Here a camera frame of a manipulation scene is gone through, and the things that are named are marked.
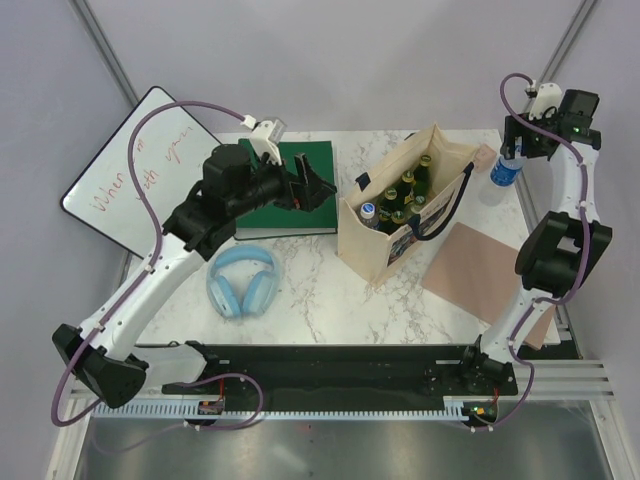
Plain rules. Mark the beige canvas tote bag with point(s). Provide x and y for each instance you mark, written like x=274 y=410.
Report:
x=375 y=256

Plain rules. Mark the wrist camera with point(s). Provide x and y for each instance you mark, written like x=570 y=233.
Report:
x=265 y=137
x=544 y=96

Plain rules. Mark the Pocari Sweat water bottle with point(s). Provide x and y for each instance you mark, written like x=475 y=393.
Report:
x=505 y=170

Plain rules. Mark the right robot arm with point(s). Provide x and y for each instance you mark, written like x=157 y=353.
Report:
x=562 y=250

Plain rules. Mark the clear Chang glass bottle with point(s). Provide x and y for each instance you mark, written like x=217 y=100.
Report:
x=398 y=219

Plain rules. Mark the green Perrier bottle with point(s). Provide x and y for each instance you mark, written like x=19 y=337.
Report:
x=385 y=223

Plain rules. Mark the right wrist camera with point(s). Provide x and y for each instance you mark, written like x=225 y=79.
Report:
x=544 y=96

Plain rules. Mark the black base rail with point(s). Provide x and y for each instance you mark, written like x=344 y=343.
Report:
x=350 y=378

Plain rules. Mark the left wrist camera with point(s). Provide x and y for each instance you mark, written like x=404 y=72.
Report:
x=265 y=137

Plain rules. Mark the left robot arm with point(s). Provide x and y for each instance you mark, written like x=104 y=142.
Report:
x=102 y=352

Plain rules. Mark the pink power adapter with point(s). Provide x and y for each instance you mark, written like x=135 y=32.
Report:
x=484 y=158

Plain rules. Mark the white whiteboard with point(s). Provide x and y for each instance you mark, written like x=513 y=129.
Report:
x=168 y=154

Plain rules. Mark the pink board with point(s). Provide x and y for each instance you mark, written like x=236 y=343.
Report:
x=475 y=275

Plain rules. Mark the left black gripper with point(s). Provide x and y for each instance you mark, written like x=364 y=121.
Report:
x=305 y=192

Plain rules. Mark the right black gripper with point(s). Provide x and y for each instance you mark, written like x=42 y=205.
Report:
x=514 y=128

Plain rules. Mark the blue headphones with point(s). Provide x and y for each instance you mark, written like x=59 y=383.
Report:
x=231 y=302

